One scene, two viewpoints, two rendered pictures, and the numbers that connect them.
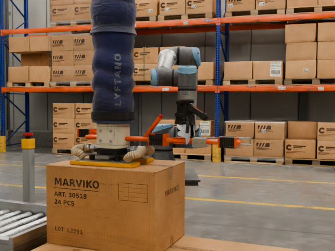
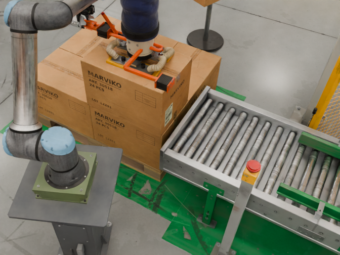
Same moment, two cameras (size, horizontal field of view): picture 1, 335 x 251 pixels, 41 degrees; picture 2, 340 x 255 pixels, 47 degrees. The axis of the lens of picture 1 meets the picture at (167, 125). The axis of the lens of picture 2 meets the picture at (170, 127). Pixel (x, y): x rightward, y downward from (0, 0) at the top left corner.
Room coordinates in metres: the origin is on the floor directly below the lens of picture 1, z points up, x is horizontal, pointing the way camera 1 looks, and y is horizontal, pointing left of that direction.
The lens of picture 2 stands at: (4.24, 0.64, 2.52)
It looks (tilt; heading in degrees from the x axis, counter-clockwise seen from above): 48 degrees down; 184
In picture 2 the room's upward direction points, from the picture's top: 4 degrees clockwise
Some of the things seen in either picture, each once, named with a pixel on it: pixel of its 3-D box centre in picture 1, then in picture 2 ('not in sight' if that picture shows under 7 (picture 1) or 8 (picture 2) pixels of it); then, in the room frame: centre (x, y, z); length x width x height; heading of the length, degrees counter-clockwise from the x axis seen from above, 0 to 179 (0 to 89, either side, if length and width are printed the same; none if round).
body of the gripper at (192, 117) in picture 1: (185, 112); (85, 5); (2.16, -0.09, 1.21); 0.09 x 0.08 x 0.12; 70
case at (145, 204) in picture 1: (117, 200); (137, 82); (2.29, 0.26, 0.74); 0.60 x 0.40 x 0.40; 69
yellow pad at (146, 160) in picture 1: (120, 156); (133, 64); (2.38, 0.25, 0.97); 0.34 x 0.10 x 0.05; 71
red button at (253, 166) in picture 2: (28, 135); (253, 167); (3.10, 0.97, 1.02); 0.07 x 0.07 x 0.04
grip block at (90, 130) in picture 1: (86, 132); (164, 82); (2.63, 0.48, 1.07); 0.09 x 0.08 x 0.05; 161
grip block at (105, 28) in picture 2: (158, 139); (105, 30); (2.21, 0.04, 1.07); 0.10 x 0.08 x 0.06; 161
